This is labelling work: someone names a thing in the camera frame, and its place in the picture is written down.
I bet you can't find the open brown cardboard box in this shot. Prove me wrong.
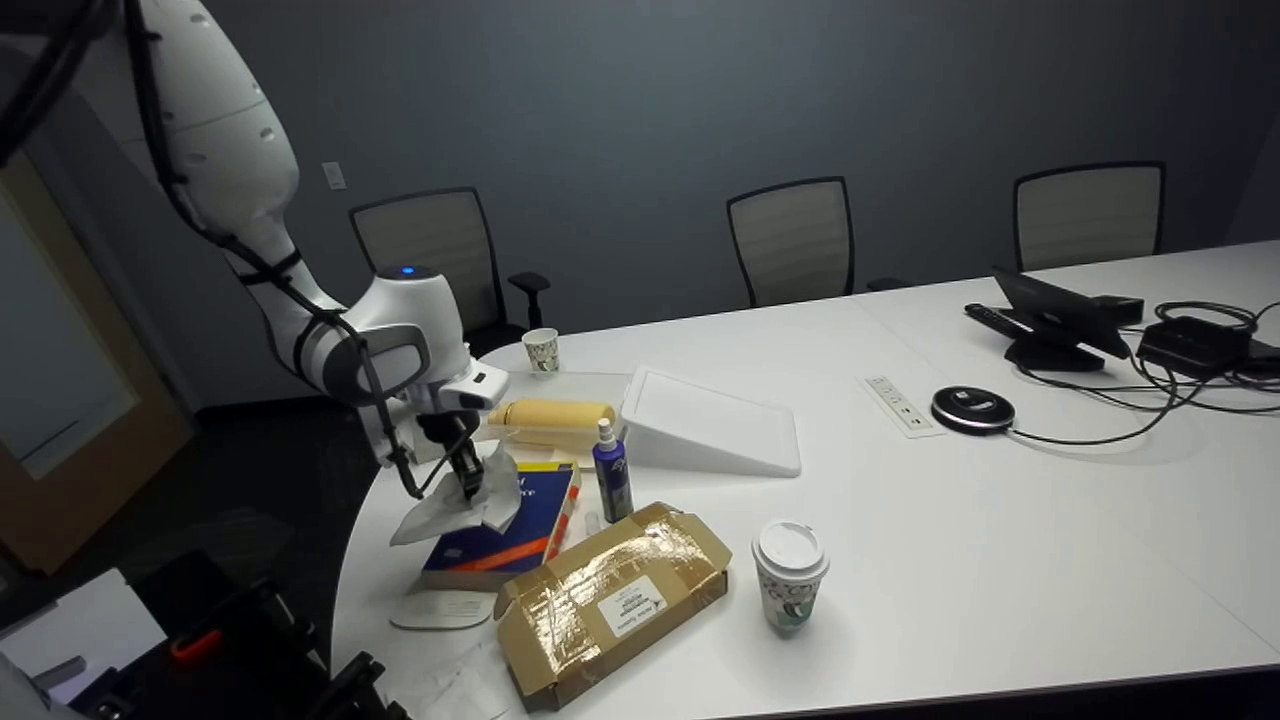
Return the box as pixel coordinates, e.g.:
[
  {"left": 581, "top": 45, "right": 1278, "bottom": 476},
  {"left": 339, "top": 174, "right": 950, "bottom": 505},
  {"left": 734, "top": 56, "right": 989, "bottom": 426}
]
[{"left": 492, "top": 499, "right": 738, "bottom": 717}]

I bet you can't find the white patterned paper cup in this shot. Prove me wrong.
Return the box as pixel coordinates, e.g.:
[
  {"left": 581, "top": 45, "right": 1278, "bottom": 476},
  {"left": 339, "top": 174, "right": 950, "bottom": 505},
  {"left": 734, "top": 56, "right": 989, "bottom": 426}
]
[{"left": 522, "top": 323, "right": 566, "bottom": 379}]

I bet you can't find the blue textbook with orange stripe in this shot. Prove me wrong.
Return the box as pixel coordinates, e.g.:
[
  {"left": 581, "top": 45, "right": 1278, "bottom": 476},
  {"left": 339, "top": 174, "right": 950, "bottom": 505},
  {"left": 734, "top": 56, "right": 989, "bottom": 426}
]
[{"left": 418, "top": 459, "right": 587, "bottom": 596}]

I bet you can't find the round black speaker puck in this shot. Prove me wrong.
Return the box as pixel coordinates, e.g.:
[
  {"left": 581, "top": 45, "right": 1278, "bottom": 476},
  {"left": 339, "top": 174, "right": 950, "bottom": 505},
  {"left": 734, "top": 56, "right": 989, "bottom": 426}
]
[{"left": 929, "top": 379, "right": 1021, "bottom": 438}]

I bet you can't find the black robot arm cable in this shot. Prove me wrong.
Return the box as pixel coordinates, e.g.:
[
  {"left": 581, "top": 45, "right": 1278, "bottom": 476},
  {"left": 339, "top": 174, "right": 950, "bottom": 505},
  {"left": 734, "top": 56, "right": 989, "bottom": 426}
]
[{"left": 121, "top": 0, "right": 450, "bottom": 505}]

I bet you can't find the blue spray bottle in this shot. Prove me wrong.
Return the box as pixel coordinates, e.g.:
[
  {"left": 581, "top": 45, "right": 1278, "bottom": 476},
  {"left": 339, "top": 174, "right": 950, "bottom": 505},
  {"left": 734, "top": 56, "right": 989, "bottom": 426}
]
[{"left": 587, "top": 413, "right": 641, "bottom": 529}]

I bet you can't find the black conference tablet stand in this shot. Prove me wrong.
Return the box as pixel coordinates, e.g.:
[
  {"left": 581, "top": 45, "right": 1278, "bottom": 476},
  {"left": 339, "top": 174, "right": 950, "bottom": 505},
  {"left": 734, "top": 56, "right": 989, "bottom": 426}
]
[{"left": 960, "top": 272, "right": 1150, "bottom": 375}]

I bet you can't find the black robot mounting board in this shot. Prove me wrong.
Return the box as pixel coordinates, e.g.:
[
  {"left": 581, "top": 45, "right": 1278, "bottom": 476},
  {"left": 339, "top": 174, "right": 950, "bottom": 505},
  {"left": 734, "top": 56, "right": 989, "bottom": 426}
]
[{"left": 0, "top": 539, "right": 411, "bottom": 720}]

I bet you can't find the white remote control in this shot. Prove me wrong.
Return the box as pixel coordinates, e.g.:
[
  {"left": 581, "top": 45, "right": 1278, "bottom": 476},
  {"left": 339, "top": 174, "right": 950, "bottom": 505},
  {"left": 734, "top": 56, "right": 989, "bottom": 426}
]
[{"left": 861, "top": 375, "right": 939, "bottom": 444}]

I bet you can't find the lidded white coffee cup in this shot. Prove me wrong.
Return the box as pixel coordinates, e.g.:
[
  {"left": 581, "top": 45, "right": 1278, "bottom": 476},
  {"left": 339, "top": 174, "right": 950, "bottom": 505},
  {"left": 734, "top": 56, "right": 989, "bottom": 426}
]
[{"left": 750, "top": 514, "right": 837, "bottom": 644}]

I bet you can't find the mesh back office chair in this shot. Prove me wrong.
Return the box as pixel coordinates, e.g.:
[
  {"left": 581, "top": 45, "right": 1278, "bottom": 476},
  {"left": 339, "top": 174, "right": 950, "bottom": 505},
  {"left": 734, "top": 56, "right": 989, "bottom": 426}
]
[
  {"left": 345, "top": 182, "right": 558, "bottom": 359},
  {"left": 1009, "top": 160, "right": 1172, "bottom": 277},
  {"left": 726, "top": 170, "right": 861, "bottom": 310}
]

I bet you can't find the white wipe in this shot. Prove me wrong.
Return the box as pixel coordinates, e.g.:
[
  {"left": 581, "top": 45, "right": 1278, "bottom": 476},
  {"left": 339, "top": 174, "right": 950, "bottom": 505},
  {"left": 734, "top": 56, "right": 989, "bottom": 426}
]
[{"left": 390, "top": 444, "right": 527, "bottom": 548}]

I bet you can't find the wooden framed glass door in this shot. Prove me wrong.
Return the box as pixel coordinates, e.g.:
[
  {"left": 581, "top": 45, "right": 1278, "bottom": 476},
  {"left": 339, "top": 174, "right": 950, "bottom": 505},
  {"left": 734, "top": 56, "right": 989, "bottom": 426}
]
[{"left": 0, "top": 147, "right": 201, "bottom": 581}]

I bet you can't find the yellow cylindrical roll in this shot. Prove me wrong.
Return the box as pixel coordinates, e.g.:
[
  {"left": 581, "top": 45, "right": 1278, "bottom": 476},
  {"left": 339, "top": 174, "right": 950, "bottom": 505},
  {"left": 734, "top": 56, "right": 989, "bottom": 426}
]
[{"left": 486, "top": 396, "right": 630, "bottom": 455}]

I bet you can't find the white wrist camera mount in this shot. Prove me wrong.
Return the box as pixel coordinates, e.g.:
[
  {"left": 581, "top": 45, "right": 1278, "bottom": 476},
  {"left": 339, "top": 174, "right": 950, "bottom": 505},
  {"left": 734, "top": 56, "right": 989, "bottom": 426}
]
[{"left": 435, "top": 363, "right": 516, "bottom": 413}]

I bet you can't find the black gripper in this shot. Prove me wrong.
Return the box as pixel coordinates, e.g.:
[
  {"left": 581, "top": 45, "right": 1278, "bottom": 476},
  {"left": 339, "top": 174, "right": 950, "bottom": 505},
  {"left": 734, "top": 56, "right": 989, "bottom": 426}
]
[{"left": 411, "top": 399, "right": 492, "bottom": 505}]

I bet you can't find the black table cable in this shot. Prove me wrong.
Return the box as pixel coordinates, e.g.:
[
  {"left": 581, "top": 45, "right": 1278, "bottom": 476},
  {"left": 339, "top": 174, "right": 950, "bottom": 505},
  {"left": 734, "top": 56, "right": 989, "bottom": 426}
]
[{"left": 1005, "top": 296, "right": 1280, "bottom": 452}]

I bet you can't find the white paper sheet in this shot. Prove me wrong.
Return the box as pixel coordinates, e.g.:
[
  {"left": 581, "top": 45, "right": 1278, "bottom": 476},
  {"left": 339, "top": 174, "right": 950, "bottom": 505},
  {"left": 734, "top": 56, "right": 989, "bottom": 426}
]
[{"left": 0, "top": 567, "right": 172, "bottom": 711}]

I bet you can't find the clear plastic container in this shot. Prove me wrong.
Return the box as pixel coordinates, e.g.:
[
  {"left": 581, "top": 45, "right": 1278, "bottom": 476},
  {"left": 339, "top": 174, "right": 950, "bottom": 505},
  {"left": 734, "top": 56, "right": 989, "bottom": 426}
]
[{"left": 477, "top": 363, "right": 809, "bottom": 484}]

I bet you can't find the flat white wipe packet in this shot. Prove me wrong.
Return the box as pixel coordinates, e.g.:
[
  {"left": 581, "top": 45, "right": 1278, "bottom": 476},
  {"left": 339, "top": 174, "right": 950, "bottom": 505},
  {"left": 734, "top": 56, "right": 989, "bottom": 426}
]
[{"left": 384, "top": 591, "right": 500, "bottom": 640}]

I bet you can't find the black box device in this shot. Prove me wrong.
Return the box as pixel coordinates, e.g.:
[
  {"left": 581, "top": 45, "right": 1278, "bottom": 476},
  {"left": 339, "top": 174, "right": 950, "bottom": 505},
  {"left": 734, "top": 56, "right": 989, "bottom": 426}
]
[{"left": 1135, "top": 301, "right": 1280, "bottom": 384}]

